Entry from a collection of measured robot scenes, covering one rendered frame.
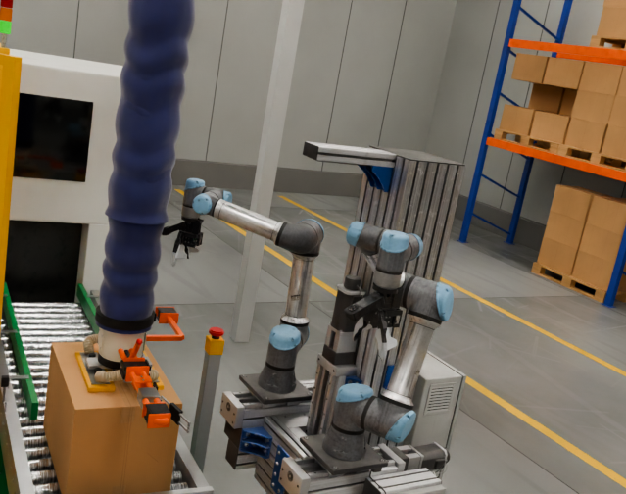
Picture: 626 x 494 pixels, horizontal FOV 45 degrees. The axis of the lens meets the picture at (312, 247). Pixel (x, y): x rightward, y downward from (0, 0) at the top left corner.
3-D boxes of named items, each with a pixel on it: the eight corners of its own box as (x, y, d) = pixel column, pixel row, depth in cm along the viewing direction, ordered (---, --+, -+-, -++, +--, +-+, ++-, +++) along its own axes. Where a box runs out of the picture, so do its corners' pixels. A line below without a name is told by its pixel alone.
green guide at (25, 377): (-14, 294, 468) (-13, 280, 466) (5, 294, 473) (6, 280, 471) (12, 420, 332) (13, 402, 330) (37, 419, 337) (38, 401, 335)
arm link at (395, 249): (415, 234, 212) (404, 238, 205) (408, 271, 215) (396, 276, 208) (390, 227, 216) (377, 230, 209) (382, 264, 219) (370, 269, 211)
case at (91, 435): (42, 426, 333) (51, 342, 323) (133, 420, 352) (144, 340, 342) (64, 507, 282) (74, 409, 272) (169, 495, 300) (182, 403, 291)
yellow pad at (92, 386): (74, 355, 315) (75, 344, 314) (99, 355, 319) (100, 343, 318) (87, 392, 286) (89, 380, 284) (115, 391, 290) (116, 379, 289)
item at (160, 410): (141, 416, 254) (143, 402, 253) (163, 415, 258) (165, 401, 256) (147, 428, 247) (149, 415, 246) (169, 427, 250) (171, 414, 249)
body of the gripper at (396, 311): (399, 330, 216) (408, 290, 213) (374, 331, 212) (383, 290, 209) (383, 320, 223) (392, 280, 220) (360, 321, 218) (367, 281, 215)
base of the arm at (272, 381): (284, 374, 310) (288, 352, 308) (302, 391, 298) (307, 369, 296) (251, 377, 302) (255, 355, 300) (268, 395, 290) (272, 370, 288)
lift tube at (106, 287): (90, 313, 306) (119, 49, 281) (144, 313, 316) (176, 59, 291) (101, 334, 287) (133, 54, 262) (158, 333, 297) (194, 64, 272)
